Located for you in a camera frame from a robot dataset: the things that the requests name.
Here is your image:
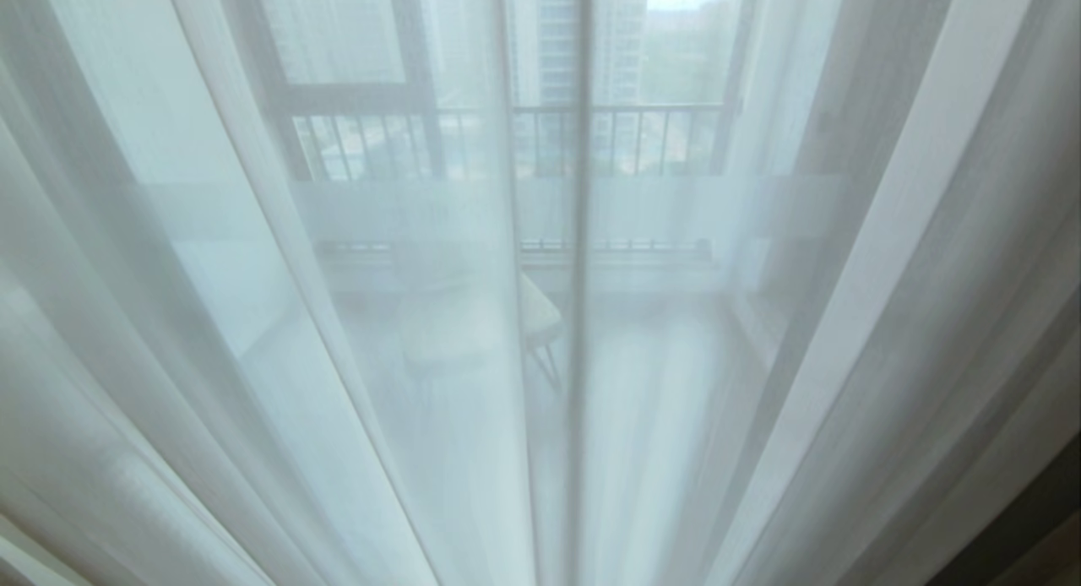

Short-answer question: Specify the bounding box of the balcony railing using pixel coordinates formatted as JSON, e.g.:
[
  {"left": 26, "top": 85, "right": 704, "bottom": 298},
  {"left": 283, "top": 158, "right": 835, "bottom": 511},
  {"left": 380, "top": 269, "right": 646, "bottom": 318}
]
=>
[{"left": 287, "top": 103, "right": 729, "bottom": 182}]

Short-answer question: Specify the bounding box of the white sheer curtain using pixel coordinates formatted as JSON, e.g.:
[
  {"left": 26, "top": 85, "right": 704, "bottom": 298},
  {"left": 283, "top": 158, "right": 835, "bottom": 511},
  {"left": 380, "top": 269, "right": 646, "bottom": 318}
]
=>
[
  {"left": 498, "top": 0, "right": 1081, "bottom": 586},
  {"left": 0, "top": 0, "right": 541, "bottom": 586}
]

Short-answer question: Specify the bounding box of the white chair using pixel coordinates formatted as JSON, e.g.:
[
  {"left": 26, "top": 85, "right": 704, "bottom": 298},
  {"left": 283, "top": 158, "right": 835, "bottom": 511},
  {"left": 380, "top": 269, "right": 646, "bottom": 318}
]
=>
[{"left": 397, "top": 269, "right": 565, "bottom": 393}]

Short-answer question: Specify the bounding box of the balcony window frame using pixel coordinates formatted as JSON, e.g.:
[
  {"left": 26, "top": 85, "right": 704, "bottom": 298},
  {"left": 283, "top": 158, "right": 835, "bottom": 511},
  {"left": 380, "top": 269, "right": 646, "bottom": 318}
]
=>
[{"left": 221, "top": 0, "right": 761, "bottom": 182}]

